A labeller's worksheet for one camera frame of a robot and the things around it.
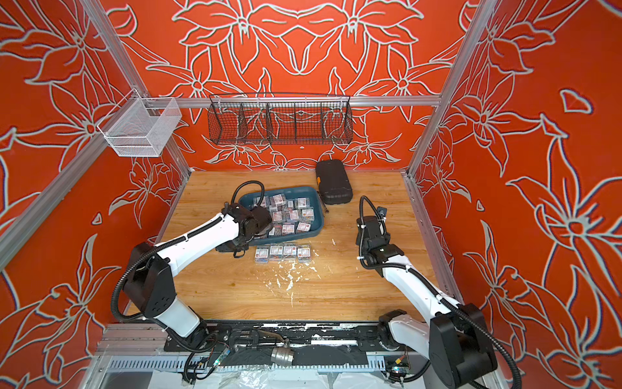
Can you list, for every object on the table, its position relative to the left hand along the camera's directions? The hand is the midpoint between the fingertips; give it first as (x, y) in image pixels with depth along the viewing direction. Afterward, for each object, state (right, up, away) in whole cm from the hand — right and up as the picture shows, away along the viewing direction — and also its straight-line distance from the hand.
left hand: (231, 245), depth 82 cm
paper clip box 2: (+25, +5, +14) cm, 29 cm away
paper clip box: (+25, -5, +8) cm, 27 cm away
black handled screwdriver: (+35, +10, +22) cm, 43 cm away
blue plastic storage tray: (+21, +10, +18) cm, 30 cm away
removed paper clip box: (+9, -5, +8) cm, 13 cm away
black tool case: (+39, +24, +28) cm, 53 cm away
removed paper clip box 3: (+20, -4, +8) cm, 22 cm away
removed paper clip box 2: (+15, -4, +8) cm, 17 cm away
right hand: (+50, +5, +4) cm, 50 cm away
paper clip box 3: (+19, +4, +13) cm, 23 cm away
